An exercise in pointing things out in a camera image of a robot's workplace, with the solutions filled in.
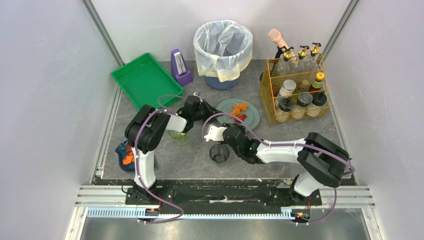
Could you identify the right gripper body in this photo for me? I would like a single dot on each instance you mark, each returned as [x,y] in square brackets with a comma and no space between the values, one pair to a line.
[227,136]

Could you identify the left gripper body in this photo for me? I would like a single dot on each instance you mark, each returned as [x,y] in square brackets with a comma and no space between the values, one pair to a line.
[208,110]

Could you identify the grey round plate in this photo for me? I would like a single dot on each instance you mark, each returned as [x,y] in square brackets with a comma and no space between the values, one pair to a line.
[253,116]

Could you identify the spice jar black lid powder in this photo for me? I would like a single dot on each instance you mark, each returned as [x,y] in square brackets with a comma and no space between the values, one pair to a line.
[283,109]

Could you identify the white blue canister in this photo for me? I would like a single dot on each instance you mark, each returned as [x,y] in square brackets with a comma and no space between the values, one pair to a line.
[288,87]

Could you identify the blue snack bag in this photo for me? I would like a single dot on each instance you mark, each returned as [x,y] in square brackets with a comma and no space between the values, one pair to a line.
[120,151]

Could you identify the small yellow oil bottle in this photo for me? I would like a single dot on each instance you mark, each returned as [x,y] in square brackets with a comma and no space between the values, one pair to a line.
[303,86]

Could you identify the glass oil bottle dark liquid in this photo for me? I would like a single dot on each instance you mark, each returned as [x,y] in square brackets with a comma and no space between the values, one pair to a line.
[283,67]

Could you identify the spice jar black lid beans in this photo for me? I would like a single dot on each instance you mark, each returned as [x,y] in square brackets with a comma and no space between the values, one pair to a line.
[319,99]

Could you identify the clear glass oil bottle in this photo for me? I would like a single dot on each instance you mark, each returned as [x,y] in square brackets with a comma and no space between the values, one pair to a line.
[300,64]

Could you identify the red sauce bottle yellow cap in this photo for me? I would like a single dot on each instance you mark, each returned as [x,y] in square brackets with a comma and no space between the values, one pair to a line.
[317,84]

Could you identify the glass oil bottle amber residue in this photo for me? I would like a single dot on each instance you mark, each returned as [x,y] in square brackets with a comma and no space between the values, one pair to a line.
[310,63]

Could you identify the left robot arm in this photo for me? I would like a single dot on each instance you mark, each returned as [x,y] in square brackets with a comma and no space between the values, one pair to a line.
[146,129]

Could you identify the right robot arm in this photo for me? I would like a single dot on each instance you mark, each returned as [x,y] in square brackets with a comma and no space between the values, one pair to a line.
[324,162]

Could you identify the red fried chicken piece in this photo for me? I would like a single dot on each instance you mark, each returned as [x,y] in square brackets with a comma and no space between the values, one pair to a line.
[241,118]

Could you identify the dark grey glass cup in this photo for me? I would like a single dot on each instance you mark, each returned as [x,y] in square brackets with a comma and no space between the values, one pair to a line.
[219,153]

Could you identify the orange fried chicken piece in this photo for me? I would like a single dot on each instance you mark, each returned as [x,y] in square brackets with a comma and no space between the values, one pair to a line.
[239,108]

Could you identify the green glass cup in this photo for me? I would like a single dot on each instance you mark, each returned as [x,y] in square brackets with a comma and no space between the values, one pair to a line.
[180,138]

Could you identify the blue trash bin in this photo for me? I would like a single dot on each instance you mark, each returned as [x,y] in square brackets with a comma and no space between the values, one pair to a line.
[215,83]

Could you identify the purple metronome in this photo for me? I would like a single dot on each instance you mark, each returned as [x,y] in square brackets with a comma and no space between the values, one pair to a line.
[179,68]

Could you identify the green plastic tray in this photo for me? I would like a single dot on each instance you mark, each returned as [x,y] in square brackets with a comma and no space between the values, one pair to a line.
[144,80]

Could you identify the white plastic bin liner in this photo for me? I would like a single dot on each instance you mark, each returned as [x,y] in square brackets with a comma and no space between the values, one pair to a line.
[222,49]

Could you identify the orange chicken wing on blue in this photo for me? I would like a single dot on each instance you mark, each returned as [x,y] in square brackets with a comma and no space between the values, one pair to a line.
[128,159]

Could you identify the black microphone stand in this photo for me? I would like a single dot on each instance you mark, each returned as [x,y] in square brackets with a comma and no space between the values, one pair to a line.
[280,51]

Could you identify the beige microphone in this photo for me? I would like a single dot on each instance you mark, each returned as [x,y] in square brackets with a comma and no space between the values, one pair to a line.
[276,37]

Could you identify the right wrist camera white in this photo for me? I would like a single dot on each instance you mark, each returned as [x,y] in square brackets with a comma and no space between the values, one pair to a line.
[214,133]

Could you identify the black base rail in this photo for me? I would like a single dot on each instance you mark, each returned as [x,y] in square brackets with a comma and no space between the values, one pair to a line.
[220,196]

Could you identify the yellow wire basket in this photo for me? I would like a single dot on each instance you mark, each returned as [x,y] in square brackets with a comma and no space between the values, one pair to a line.
[270,86]

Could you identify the white cable duct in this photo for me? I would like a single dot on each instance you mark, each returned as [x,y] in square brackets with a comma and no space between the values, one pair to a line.
[145,213]

